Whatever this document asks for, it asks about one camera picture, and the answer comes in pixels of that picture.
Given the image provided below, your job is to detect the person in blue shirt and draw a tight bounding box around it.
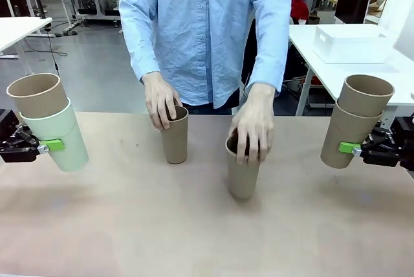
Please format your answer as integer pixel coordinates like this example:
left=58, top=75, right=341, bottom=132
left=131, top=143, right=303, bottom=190
left=118, top=0, right=293, bottom=117

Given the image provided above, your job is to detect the person's left hand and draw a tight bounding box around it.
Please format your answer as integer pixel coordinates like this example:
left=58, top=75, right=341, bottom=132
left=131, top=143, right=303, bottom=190
left=228, top=82, right=277, bottom=166

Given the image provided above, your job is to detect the red round object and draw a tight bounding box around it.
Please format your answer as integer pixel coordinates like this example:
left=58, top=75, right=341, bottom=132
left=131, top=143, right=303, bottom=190
left=290, top=0, right=311, bottom=21

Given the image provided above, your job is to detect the white plastic basket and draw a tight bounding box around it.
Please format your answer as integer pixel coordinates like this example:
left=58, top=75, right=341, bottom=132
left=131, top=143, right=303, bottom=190
left=312, top=24, right=397, bottom=65

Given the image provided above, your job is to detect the person's right forearm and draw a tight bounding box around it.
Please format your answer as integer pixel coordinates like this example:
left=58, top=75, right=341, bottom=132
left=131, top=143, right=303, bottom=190
left=124, top=21, right=163, bottom=85

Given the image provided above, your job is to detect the person's right hand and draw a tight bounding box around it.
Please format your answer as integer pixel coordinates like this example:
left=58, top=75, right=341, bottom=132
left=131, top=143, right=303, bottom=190
left=142, top=71, right=184, bottom=131

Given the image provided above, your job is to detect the black monitor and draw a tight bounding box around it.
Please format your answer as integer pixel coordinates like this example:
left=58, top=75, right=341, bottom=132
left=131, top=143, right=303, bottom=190
left=334, top=0, right=373, bottom=25

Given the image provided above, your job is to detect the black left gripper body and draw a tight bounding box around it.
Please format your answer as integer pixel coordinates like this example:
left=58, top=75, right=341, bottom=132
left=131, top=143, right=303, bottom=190
left=0, top=107, right=21, bottom=149

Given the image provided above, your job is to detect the black floor cable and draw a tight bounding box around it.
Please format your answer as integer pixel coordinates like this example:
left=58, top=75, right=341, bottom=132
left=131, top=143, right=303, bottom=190
left=47, top=32, right=68, bottom=78

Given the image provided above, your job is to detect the white side table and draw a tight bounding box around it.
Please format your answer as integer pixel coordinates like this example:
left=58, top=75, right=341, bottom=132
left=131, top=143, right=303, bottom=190
left=0, top=16, right=54, bottom=60

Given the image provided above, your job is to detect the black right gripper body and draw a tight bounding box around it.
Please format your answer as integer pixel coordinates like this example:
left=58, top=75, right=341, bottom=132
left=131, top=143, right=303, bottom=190
left=390, top=112, right=414, bottom=172

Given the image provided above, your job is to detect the large white table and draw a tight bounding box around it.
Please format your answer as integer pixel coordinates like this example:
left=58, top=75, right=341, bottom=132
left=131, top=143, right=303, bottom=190
left=287, top=23, right=414, bottom=116

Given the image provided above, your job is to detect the pale green cup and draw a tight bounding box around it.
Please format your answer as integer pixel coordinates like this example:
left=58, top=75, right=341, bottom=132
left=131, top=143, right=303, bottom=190
left=19, top=98, right=90, bottom=173

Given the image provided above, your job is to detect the person's left forearm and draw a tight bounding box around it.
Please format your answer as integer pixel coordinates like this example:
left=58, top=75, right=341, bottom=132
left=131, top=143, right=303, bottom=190
left=247, top=14, right=291, bottom=97

